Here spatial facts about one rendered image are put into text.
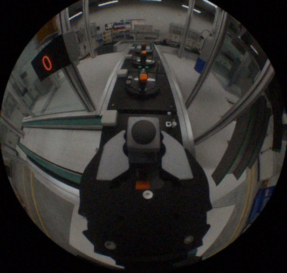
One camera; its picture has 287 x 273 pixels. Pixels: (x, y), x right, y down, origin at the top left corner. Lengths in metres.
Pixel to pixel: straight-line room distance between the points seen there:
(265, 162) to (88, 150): 4.35
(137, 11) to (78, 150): 10.74
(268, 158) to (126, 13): 12.81
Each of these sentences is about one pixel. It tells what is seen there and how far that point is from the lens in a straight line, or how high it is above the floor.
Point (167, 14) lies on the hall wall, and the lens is 10.86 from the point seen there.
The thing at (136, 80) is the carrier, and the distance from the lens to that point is 0.38.
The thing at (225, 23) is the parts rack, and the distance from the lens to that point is 0.33.
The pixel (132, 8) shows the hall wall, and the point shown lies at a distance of 10.88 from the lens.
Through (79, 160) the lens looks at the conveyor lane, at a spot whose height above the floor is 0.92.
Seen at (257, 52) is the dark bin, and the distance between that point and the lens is 0.29.
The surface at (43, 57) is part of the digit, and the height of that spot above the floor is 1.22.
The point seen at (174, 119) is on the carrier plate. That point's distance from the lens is 0.30.
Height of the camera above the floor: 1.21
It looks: 65 degrees down
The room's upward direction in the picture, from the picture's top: 6 degrees clockwise
